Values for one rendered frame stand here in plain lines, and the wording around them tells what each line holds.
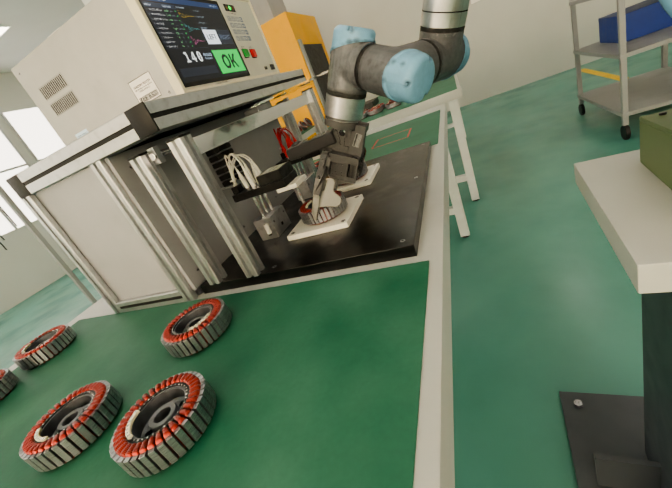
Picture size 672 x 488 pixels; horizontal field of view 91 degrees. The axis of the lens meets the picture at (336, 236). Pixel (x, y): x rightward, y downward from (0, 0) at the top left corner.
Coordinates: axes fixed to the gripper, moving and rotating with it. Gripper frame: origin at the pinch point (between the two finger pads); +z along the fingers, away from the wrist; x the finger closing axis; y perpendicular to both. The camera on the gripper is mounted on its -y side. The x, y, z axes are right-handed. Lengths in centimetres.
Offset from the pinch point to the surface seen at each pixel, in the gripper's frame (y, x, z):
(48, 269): -525, 234, 371
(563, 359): 80, 24, 47
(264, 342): 3.3, -36.3, 4.3
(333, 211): 3.5, -3.6, -1.3
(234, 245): -11.0, -19.9, 2.0
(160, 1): -35.1, -1.8, -34.8
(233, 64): -29.0, 12.6, -24.3
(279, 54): -167, 347, 4
